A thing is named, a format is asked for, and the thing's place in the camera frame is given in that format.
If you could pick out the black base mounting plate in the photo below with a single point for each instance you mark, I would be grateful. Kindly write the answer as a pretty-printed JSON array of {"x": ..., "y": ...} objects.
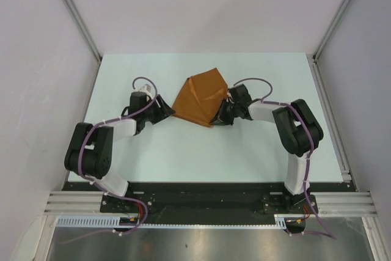
[{"x": 242, "y": 204}]

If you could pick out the left corner aluminium post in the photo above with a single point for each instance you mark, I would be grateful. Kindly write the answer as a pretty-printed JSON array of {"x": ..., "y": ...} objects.
[{"x": 80, "y": 24}]

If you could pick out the aluminium front frame rail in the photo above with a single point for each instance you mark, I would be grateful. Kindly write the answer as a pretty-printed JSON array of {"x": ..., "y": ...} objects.
[{"x": 345, "y": 204}]

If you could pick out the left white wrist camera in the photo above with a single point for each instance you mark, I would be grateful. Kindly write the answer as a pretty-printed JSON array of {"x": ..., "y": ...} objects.
[{"x": 146, "y": 88}]

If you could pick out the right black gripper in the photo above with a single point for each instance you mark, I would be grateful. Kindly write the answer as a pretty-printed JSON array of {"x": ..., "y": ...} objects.
[{"x": 220, "y": 118}]

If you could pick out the aluminium right side rail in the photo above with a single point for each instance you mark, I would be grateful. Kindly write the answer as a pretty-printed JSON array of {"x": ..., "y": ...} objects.
[{"x": 332, "y": 127}]

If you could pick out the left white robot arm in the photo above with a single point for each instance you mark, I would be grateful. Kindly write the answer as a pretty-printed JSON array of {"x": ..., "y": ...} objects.
[{"x": 89, "y": 153}]

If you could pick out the orange cloth napkin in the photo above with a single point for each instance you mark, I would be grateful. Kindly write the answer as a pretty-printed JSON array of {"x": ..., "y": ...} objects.
[{"x": 200, "y": 97}]

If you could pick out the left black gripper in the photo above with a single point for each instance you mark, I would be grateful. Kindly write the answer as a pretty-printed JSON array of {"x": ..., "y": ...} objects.
[{"x": 163, "y": 112}]

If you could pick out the right corner aluminium post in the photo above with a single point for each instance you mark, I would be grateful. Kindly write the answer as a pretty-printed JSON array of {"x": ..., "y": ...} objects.
[{"x": 336, "y": 20}]

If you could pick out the corner aluminium post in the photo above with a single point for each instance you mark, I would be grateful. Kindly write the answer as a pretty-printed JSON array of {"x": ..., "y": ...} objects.
[
  {"x": 336, "y": 20},
  {"x": 80, "y": 24}
]

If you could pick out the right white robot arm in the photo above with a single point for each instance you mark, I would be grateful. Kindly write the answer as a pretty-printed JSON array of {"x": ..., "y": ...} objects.
[{"x": 298, "y": 129}]

